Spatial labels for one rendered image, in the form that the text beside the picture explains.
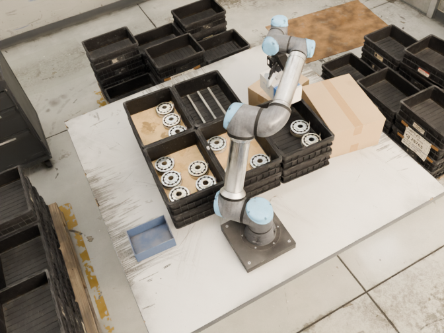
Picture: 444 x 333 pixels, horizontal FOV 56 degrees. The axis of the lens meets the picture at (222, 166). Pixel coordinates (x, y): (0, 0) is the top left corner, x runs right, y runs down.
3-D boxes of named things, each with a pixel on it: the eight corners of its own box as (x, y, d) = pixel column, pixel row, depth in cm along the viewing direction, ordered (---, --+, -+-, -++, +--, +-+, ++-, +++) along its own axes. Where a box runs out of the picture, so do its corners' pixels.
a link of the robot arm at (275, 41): (285, 44, 175) (293, 30, 181) (259, 39, 178) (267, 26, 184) (285, 59, 181) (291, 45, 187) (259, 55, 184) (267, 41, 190)
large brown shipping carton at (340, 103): (378, 144, 233) (386, 118, 217) (328, 158, 229) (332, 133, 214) (343, 99, 258) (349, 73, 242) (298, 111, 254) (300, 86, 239)
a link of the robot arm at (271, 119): (283, 134, 158) (316, 32, 174) (255, 127, 161) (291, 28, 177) (283, 147, 169) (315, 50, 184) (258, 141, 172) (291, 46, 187)
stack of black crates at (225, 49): (235, 61, 382) (233, 28, 356) (252, 78, 364) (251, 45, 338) (196, 76, 373) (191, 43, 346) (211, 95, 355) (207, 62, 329)
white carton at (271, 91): (300, 100, 210) (302, 86, 203) (281, 108, 208) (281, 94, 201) (279, 78, 222) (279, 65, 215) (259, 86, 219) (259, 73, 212)
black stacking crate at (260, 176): (282, 173, 212) (283, 158, 203) (229, 195, 206) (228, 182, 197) (247, 124, 236) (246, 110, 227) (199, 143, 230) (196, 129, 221)
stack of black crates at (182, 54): (196, 76, 373) (189, 32, 338) (211, 95, 355) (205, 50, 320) (154, 92, 363) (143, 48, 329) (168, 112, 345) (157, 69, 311)
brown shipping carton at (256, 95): (274, 124, 249) (274, 104, 237) (248, 107, 261) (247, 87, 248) (307, 99, 261) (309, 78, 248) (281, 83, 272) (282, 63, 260)
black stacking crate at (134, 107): (198, 143, 230) (195, 128, 221) (147, 162, 224) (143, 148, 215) (174, 100, 254) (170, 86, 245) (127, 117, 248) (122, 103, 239)
